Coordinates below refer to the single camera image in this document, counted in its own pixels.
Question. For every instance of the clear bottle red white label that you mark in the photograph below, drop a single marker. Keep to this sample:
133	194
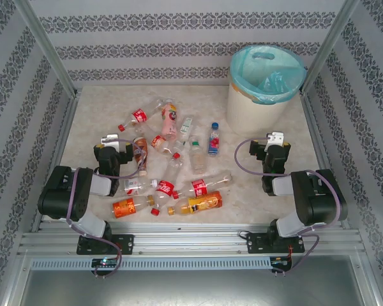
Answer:
134	186

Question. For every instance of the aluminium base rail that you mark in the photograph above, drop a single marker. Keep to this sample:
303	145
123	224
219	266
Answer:
191	242

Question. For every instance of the brown drink bottle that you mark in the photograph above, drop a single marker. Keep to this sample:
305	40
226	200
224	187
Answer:
139	153

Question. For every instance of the clear bottle green cap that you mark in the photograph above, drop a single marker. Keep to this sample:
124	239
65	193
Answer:
198	159

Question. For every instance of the crushed cola bottle red label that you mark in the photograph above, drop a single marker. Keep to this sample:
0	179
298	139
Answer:
159	142

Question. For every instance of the white bin with blue bag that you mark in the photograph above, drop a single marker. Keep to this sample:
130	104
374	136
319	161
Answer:
274	63

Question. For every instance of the orange label juice bottle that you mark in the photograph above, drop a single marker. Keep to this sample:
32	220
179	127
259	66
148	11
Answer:
126	207

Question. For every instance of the small clear bottle white cap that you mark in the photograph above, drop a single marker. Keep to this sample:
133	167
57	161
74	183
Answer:
178	146

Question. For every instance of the metal base panel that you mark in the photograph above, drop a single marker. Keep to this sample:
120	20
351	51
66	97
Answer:
191	287

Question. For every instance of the pink peach drink bottle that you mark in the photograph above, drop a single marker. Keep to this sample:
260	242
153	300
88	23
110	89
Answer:
169	122

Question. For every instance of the blue cap pink label bottle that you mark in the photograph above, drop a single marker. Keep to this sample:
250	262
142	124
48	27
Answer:
214	140

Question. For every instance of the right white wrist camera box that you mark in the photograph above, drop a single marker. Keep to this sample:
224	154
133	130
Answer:
274	138

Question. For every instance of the yellow orange drink bottle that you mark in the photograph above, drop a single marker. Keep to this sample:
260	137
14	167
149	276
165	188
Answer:
204	202

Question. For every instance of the aluminium frame post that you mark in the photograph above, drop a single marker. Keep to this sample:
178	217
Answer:
42	41
332	41

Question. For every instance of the small controller board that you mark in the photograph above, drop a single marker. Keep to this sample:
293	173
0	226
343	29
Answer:
103	262
279	261

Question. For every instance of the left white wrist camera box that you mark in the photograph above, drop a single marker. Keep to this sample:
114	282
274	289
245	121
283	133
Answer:
110	141

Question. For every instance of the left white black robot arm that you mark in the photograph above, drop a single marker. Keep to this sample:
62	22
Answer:
60	191

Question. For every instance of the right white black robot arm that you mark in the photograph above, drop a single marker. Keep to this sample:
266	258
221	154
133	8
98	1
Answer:
319	197

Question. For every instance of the aluminium side rail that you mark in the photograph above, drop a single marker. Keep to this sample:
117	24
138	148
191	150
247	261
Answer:
60	150
316	127

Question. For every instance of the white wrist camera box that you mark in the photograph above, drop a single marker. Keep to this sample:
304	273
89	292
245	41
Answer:
274	138
110	141

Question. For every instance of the small bottle green white label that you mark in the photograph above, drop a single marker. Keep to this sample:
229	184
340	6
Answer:
185	126

